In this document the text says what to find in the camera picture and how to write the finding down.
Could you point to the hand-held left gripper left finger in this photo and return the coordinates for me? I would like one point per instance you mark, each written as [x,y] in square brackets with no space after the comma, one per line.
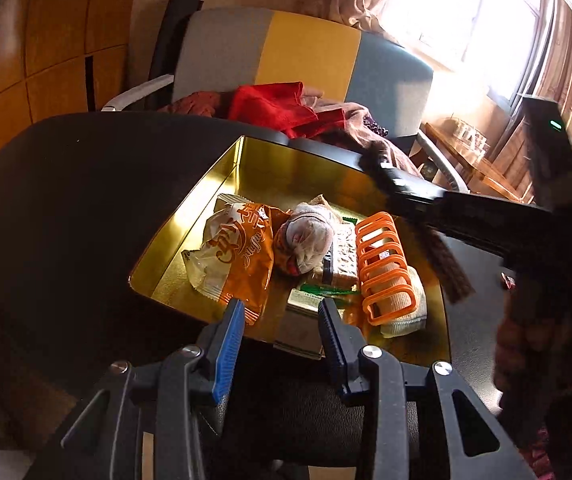
[231,355]

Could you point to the orange snack packet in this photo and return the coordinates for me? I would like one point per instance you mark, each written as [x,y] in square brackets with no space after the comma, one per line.
[236,255]

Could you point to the wooden side table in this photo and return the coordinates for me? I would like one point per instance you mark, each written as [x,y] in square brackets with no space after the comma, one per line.
[486,175]

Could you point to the cream knitted sock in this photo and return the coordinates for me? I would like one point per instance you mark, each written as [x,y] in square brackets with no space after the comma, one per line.
[411,310]

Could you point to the small snack bar wrapper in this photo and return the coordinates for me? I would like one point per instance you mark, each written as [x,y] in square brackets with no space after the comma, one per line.
[508,281]

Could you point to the pink cloth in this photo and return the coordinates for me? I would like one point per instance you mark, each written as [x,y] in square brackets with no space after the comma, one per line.
[356,130]

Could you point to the purple patterned cloth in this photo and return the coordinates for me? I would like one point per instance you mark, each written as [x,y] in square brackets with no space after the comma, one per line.
[376,126]

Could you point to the small green gold box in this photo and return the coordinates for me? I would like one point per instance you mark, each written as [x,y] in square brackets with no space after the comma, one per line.
[301,320]

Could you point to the clear organiser with jars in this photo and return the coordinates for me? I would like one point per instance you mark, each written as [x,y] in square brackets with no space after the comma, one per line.
[466,135]

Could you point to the person's right hand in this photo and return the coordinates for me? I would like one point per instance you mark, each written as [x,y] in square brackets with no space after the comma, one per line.
[531,350]

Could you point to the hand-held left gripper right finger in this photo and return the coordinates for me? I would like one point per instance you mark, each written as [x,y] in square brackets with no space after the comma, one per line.
[336,355]

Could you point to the red tin box gold inside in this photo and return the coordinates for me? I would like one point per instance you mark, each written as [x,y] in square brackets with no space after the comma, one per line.
[266,170]

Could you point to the beige pink sock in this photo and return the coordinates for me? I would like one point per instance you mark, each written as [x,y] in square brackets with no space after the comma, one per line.
[308,235]

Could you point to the clear biscuit packet green ends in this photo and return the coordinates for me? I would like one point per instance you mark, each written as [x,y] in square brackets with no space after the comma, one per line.
[343,260]

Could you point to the blue yellow grey armchair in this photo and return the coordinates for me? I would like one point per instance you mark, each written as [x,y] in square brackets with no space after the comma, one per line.
[311,55]

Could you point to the window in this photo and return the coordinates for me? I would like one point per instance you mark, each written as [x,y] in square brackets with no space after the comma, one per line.
[466,25]

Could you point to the orange plastic rack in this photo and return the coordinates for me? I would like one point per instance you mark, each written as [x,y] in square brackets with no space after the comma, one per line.
[373,305]

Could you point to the red cloth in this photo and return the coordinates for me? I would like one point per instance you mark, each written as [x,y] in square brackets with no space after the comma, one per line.
[271,107]

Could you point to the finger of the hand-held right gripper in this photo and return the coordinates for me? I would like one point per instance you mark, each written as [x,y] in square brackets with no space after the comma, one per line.
[406,185]
[416,212]

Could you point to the wooden panel wardrobe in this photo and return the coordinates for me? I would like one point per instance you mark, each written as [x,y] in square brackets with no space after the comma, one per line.
[55,35]

